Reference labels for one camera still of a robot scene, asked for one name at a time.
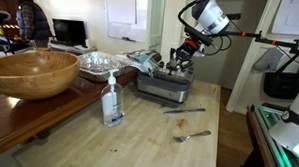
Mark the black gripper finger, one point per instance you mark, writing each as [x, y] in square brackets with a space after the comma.
[184, 68]
[172, 56]

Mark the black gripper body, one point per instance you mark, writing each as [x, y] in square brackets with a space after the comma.
[188, 51]

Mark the black cutlery holder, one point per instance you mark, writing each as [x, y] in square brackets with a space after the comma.
[163, 82]

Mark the striped grey dish towel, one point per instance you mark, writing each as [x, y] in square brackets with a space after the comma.
[142, 60]

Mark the silver table knife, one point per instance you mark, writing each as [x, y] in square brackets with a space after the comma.
[185, 111]

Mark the silver fork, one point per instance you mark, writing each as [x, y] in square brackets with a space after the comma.
[197, 133]

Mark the aluminium foil tray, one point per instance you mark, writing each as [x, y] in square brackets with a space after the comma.
[100, 65]

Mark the clear hand sanitizer bottle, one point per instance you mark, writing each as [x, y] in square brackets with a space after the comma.
[112, 105]

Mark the grey oven mitt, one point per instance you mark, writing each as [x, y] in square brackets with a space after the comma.
[267, 59]

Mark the black hanging bag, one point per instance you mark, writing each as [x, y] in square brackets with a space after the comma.
[284, 85]

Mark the black computer monitor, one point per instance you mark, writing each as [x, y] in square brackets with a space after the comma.
[68, 31]

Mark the white paper sheet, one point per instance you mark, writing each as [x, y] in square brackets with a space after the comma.
[293, 16]

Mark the large wooden bowl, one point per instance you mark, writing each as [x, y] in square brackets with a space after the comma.
[33, 74]

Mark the person in dark vest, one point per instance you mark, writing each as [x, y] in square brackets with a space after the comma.
[33, 21]

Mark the yellow black striped barrier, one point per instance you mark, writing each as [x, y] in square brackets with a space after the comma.
[6, 26]

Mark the brown wooden table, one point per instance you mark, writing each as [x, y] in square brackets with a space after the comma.
[8, 122]

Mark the black stereo camera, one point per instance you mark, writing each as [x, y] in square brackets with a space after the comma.
[234, 16]

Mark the white wall whiteboard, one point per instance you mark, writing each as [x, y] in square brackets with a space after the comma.
[125, 16]

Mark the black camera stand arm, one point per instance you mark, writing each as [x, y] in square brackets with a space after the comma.
[284, 43]

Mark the aluminium frame robot cart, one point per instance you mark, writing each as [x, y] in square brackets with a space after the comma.
[264, 144]

